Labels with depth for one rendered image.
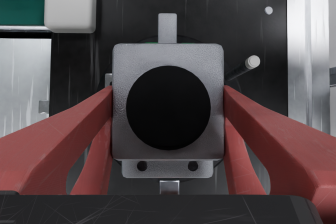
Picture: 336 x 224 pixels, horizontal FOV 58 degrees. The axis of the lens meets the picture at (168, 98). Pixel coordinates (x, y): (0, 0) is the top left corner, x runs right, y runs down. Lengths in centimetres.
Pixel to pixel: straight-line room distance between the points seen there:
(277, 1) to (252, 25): 4
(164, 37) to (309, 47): 22
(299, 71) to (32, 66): 30
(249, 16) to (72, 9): 17
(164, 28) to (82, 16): 16
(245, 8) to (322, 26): 9
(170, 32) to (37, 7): 23
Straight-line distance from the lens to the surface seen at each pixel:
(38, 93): 39
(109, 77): 27
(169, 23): 16
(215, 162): 29
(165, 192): 22
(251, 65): 21
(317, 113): 35
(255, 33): 33
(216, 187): 32
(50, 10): 32
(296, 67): 34
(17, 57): 40
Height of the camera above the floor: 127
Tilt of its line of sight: 87 degrees down
